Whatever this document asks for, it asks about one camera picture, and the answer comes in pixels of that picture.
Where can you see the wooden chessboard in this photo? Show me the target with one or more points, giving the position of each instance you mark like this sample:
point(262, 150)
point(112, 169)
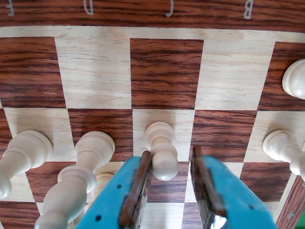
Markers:
point(166, 71)

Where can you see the light wooden chess bishop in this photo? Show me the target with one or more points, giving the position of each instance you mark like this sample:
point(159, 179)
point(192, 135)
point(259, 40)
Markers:
point(93, 148)

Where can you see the light wooden chess rook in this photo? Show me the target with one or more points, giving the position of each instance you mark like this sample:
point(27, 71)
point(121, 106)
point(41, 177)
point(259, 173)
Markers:
point(296, 81)

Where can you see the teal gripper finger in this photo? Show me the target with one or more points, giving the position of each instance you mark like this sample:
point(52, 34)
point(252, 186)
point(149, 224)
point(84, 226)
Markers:
point(233, 198)
point(109, 198)

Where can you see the light wooden chess queen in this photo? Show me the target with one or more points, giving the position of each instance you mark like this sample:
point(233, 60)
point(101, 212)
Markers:
point(26, 148)

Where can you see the light wooden chess pawn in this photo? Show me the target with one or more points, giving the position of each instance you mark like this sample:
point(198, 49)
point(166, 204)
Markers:
point(162, 148)
point(106, 177)
point(278, 145)

